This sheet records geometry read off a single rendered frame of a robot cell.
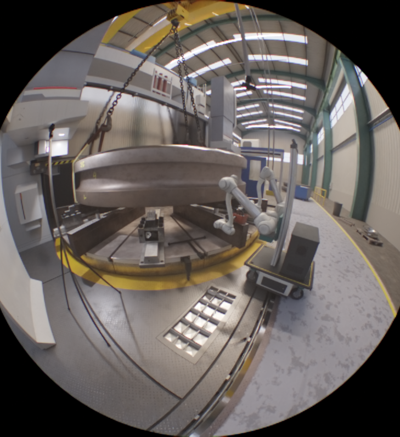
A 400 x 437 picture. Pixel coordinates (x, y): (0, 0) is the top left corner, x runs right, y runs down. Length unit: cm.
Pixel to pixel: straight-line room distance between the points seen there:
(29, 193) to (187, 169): 345
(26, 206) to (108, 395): 355
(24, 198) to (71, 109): 221
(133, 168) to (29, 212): 269
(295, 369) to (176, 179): 280
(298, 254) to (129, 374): 199
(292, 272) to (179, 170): 212
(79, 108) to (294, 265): 345
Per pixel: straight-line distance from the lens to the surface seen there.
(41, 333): 203
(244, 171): 753
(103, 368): 161
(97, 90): 504
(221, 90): 747
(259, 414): 149
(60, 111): 251
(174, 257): 197
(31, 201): 392
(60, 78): 328
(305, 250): 172
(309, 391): 169
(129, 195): 230
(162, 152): 220
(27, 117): 253
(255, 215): 149
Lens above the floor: 141
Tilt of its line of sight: 19 degrees down
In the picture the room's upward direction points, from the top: 2 degrees clockwise
